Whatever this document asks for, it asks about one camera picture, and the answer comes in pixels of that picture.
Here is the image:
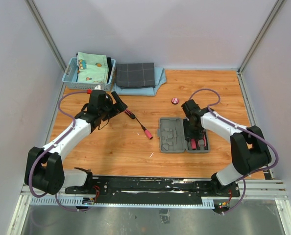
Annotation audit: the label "grey plastic tool case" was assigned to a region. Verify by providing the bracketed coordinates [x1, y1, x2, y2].
[158, 117, 211, 153]

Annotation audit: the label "black cloth in basket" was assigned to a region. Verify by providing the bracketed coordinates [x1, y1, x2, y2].
[107, 57, 112, 83]

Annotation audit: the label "dark grey checked cloth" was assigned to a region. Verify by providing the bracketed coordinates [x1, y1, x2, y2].
[115, 63, 155, 89]

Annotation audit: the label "mint patterned cloth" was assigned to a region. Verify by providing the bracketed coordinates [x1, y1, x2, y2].
[77, 52, 109, 83]

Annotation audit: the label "pink black pliers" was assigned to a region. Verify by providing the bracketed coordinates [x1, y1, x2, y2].
[196, 131, 209, 151]

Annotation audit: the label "pink utility knife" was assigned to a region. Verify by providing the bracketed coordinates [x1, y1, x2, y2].
[124, 110, 136, 119]

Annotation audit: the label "blue slotted cable duct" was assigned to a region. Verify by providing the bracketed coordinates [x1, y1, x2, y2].
[30, 196, 215, 209]

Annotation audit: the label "pink screwdriver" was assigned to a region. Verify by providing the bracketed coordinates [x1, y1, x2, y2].
[190, 139, 196, 150]
[135, 118, 153, 140]

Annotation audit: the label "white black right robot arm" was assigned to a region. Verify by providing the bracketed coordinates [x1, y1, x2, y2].
[181, 99, 271, 196]

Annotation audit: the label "aluminium frame rail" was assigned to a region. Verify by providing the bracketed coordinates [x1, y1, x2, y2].
[20, 175, 288, 200]

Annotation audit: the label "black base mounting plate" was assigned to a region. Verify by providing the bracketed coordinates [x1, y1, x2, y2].
[65, 176, 240, 206]

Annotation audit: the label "blue plastic basket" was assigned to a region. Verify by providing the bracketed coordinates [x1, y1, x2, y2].
[62, 57, 117, 92]

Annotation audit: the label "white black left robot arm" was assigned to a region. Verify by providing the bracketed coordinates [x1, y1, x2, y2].
[24, 90, 128, 198]

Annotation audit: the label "light blue folded cloth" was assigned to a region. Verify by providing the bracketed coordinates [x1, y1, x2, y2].
[112, 67, 167, 96]

